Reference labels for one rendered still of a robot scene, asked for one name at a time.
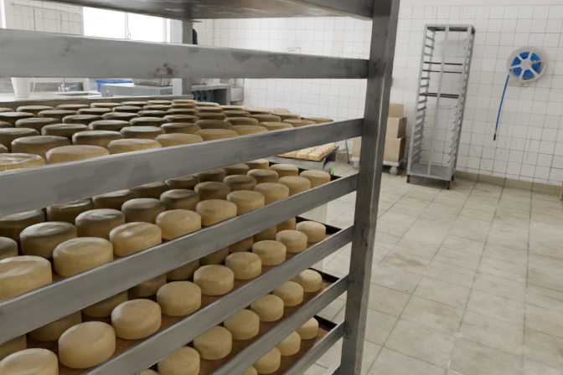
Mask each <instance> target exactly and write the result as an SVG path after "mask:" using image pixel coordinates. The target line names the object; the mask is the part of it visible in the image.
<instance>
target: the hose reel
mask: <svg viewBox="0 0 563 375"><path fill-rule="evenodd" d="M546 65H547V59H546V56H545V54H544V52H543V51H542V50H541V49H539V48H536V47H534V46H524V47H520V48H518V49H516V50H515V51H514V52H513V53H512V54H511V55H510V56H509V58H508V60H507V64H506V69H507V71H508V77H507V79H506V83H505V86H504V92H503V95H502V99H501V102H500V107H499V110H498V118H497V122H496V127H495V131H494V136H493V140H494V141H495V140H496V133H497V128H498V119H499V114H500V111H501V106H502V103H503V99H504V93H505V90H506V86H507V83H508V80H509V76H510V77H511V78H512V79H514V80H517V81H519V82H525V84H524V87H528V84H527V82H530V81H533V80H536V79H538V78H539V77H540V76H541V75H542V74H543V73H544V71H545V68H546Z"/></svg>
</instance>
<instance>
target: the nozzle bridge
mask: <svg viewBox="0 0 563 375"><path fill-rule="evenodd" d="M202 90H204V91H205V92H206V94H207V102H210V101H211V94H210V92H209V90H210V91H211V92H212V96H213V99H212V101H211V102H210V103H217V104H219V105H220V106H221V105H230V85H225V84H213V83H208V84H207V85H192V91H193V92H194V94H195V100H196V101H197V102H198V97H200V95H199V93H200V94H201V102H203V99H204V96H206V95H205V93H204V92H203V91H202ZM197 91H199V93H198V92H197ZM160 95H173V87H172V86H163V87H160V86H149V85H134V84H133V83H125V84H103V85H101V98H111V97H136V96H160Z"/></svg>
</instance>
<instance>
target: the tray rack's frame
mask: <svg viewBox="0 0 563 375"><path fill-rule="evenodd" d="M427 27H428V28H430V29H432V30H434V31H436V32H445V39H444V46H443V52H442V65H441V72H440V78H439V85H438V91H437V98H436V110H435V117H434V123H433V130H432V137H431V149H430V156H429V162H428V164H425V163H416V164H415V165H414V166H413V167H412V168H411V156H412V148H413V144H414V143H413V141H414V133H415V129H416V128H415V126H416V116H417V109H418V101H419V93H420V85H421V75H422V72H421V71H422V67H423V60H424V52H425V43H426V33H427ZM466 30H468V32H467V31H466ZM471 31H472V32H476V29H475V28H474V27H473V25H472V24H446V23H425V27H424V33H423V40H422V48H421V62H420V68H419V75H418V83H417V90H416V103H415V111H414V118H413V125H412V133H411V146H410V153H409V160H408V168H407V173H406V174H407V175H408V174H409V175H414V176H420V177H430V178H436V179H441V180H447V181H451V180H452V179H451V178H452V175H453V174H454V173H456V172H457V171H456V168H453V167H452V161H453V155H454V149H455V143H456V137H457V126H458V120H459V114H460V108H461V102H462V91H463V85H464V79H465V73H466V66H467V55H468V49H469V43H470V37H471ZM448 32H467V43H466V49H465V55H464V61H463V68H462V79H461V85H460V91H459V97H458V103H457V115H456V121H455V127H454V133H453V139H452V150H451V157H450V163H449V169H448V171H446V170H447V168H448V167H444V166H438V165H432V164H431V159H432V152H433V145H434V139H435V132H436V120H437V113H438V106H439V100H440V94H441V87H442V75H443V68H444V62H445V55H446V49H447V36H448ZM410 180H411V176H410Z"/></svg>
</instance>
